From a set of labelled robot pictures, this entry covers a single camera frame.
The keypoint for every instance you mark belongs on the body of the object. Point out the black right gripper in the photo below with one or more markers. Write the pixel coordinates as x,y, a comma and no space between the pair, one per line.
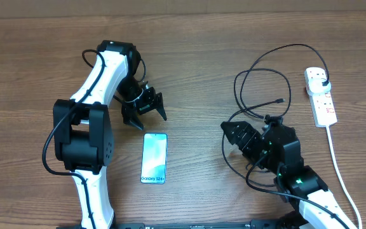
253,135

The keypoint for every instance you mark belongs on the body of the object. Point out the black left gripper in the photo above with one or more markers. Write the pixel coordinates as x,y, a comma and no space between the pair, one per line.
154,100

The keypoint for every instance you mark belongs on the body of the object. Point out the Galaxy S24 smartphone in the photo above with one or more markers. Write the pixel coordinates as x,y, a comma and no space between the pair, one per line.
154,154

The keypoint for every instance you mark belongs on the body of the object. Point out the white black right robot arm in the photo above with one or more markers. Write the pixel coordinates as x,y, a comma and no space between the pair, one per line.
312,200

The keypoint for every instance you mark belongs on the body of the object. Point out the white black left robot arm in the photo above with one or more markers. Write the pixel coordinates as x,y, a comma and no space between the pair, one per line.
81,143

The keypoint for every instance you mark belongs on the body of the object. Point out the white charger plug adapter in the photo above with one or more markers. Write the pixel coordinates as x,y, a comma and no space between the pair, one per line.
317,86

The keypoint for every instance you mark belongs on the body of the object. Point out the white power strip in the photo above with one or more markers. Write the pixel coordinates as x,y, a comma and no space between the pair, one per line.
322,105

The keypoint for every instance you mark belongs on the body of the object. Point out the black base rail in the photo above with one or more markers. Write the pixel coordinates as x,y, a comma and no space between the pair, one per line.
253,224

